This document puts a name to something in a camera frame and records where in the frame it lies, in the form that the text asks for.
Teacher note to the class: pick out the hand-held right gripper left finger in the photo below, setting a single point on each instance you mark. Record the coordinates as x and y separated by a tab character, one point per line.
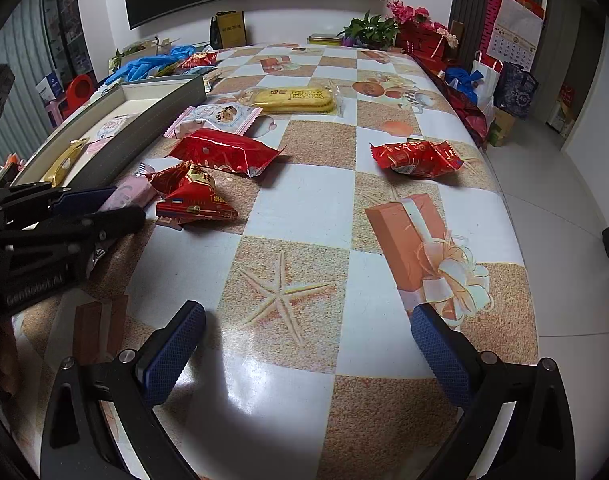
172	355

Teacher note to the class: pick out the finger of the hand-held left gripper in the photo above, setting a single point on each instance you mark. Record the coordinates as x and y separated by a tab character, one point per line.
114	222
79	200

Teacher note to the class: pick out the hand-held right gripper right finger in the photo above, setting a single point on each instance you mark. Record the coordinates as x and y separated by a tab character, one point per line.
442	355

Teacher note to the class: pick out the pale pink snack packet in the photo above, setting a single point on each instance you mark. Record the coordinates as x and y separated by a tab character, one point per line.
129	192

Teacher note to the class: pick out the red pyramid snack packet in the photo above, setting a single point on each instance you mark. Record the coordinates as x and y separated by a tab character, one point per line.
194	200

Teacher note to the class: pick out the long grey tray box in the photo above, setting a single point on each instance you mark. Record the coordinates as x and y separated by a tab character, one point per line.
149	110

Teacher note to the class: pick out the long red snack packet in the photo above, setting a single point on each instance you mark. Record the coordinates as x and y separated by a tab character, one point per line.
219	152

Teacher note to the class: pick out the small red gold snack packet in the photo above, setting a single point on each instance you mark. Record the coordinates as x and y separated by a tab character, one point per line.
414	157

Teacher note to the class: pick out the person's left hand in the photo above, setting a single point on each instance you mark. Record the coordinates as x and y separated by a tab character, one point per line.
2	360

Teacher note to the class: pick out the pink plastic stool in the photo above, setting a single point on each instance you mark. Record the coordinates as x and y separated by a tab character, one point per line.
55	111

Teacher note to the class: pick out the pink white cartoon snack packet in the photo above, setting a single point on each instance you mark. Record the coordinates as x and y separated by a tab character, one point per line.
219	116

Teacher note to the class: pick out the blue rubber gloves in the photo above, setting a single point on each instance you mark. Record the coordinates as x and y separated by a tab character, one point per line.
144	65

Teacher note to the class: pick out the open cardboard box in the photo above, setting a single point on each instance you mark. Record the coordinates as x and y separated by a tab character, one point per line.
152	46

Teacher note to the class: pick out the glass display cabinet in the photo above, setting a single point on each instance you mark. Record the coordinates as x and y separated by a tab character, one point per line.
62	25

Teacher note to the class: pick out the red patterned snack packet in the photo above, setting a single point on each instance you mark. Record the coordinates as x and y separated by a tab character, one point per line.
199	60

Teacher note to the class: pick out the checkered printed tablecloth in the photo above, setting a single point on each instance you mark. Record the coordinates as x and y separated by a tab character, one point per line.
304	200

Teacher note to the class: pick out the yellow cake packet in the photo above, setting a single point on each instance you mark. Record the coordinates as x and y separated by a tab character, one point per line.
289	100

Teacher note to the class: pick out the black yellow bag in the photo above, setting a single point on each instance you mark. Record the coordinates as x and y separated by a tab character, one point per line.
232	30

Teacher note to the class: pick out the green cardboard box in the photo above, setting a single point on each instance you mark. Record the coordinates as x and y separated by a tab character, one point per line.
502	127

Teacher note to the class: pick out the dark red gift bag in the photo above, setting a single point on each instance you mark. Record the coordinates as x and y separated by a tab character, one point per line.
467	112

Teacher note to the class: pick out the stack of cartons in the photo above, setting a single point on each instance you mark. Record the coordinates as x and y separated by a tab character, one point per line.
562	107

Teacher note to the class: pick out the blue patterned bag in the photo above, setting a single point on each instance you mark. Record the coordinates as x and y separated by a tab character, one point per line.
517	90

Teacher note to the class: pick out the blue plastic bag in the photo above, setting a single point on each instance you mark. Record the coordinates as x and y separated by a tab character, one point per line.
459	77

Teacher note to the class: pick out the white paper bag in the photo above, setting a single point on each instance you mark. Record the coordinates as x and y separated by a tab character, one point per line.
484	80

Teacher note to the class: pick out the flat green box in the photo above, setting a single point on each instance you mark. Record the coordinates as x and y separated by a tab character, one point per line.
324	38

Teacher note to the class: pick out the red gift box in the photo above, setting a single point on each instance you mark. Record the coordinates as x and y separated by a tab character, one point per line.
419	40

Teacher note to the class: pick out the green potted plant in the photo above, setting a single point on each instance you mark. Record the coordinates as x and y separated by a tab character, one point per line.
369	30

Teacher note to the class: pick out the pink artificial flowers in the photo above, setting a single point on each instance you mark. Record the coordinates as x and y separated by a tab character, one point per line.
409	12

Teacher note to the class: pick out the wall calendar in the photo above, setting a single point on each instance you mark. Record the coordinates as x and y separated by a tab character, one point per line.
514	30

